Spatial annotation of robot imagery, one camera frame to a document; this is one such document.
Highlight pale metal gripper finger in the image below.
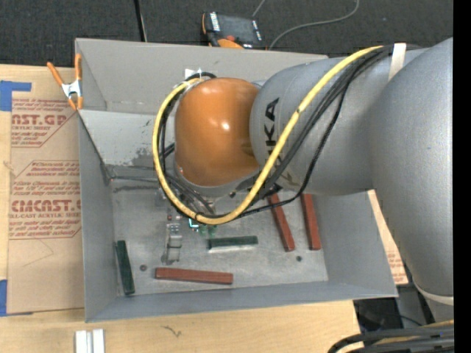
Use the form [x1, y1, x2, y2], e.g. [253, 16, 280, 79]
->
[166, 222, 184, 250]
[161, 246, 182, 265]

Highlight brown cardboard board, red print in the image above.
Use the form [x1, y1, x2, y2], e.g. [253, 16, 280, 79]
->
[0, 63, 410, 318]

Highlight grey metal bin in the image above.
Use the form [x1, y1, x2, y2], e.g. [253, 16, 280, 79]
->
[74, 38, 400, 324]

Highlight dark green flat block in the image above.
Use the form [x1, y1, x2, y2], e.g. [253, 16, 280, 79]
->
[114, 239, 137, 296]
[206, 235, 259, 251]

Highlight red-brown flat block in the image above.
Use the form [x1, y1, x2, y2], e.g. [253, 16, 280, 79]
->
[299, 192, 323, 252]
[266, 192, 297, 253]
[155, 267, 235, 286]

